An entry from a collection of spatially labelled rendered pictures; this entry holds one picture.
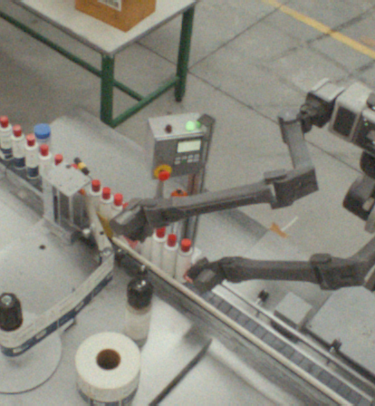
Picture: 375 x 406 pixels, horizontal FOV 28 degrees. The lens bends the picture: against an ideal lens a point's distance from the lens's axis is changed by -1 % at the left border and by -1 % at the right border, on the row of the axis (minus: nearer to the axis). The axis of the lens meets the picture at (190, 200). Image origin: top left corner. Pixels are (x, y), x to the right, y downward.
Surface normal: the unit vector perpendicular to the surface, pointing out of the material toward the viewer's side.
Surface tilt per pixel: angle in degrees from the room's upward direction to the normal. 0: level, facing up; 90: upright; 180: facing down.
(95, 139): 0
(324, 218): 0
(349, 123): 90
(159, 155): 90
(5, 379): 0
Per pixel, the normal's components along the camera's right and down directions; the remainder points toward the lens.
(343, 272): -0.45, 0.52
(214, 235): 0.10, -0.67
